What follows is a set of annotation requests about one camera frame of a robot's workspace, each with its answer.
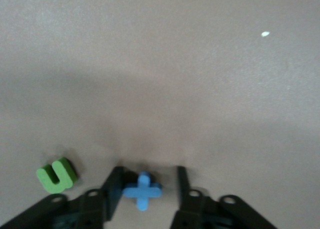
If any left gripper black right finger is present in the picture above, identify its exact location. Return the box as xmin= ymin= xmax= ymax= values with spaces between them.
xmin=169 ymin=165 xmax=278 ymax=229

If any green foam letter n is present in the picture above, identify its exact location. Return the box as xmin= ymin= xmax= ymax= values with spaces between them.
xmin=36 ymin=156 xmax=79 ymax=195

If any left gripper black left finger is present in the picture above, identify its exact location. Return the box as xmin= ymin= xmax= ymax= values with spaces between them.
xmin=0 ymin=166 xmax=125 ymax=229

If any brown table cover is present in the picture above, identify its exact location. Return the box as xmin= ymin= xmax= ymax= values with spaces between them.
xmin=0 ymin=0 xmax=320 ymax=229

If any blue foam letter x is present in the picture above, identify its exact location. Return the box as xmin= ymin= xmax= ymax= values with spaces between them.
xmin=122 ymin=171 xmax=163 ymax=212

